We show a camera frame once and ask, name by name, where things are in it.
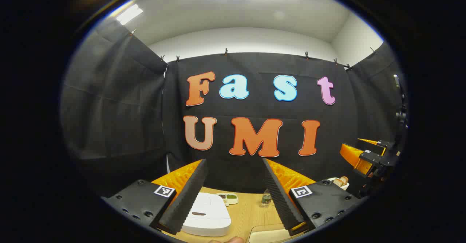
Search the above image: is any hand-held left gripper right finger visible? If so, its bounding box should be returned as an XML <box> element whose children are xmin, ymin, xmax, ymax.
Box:
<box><xmin>262</xmin><ymin>158</ymin><xmax>368</xmax><ymax>236</ymax></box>

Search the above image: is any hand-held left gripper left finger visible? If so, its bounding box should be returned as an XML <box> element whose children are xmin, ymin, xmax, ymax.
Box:
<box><xmin>101</xmin><ymin>158</ymin><xmax>209</xmax><ymax>235</ymax></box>

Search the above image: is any white rice cooker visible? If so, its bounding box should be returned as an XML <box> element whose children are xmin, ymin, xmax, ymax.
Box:
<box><xmin>181</xmin><ymin>192</ymin><xmax>232</xmax><ymax>237</ymax></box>

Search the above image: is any white rice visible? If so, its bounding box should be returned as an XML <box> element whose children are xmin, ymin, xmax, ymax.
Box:
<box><xmin>251</xmin><ymin>228</ymin><xmax>288</xmax><ymax>243</ymax></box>

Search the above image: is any clear rice container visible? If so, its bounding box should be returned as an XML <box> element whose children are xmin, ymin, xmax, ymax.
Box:
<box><xmin>248</xmin><ymin>224</ymin><xmax>292</xmax><ymax>243</ymax></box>

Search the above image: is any clear plastic water bottle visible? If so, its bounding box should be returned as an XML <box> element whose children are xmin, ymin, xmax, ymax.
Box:
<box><xmin>260</xmin><ymin>189</ymin><xmax>273</xmax><ymax>208</ymax></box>

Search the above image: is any white toaster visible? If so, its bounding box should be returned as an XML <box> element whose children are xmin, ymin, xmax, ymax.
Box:
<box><xmin>328</xmin><ymin>177</ymin><xmax>350</xmax><ymax>191</ymax></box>

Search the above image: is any white divided condiment dish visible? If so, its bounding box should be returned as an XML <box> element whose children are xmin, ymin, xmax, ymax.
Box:
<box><xmin>216</xmin><ymin>193</ymin><xmax>239</xmax><ymax>206</ymax></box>

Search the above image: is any black backdrop cloth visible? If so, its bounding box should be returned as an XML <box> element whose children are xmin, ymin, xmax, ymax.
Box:
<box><xmin>60</xmin><ymin>17</ymin><xmax>408</xmax><ymax>200</ymax></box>

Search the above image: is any ceiling light panel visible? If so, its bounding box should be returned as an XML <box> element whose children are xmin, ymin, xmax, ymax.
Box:
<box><xmin>116</xmin><ymin>4</ymin><xmax>143</xmax><ymax>26</ymax></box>

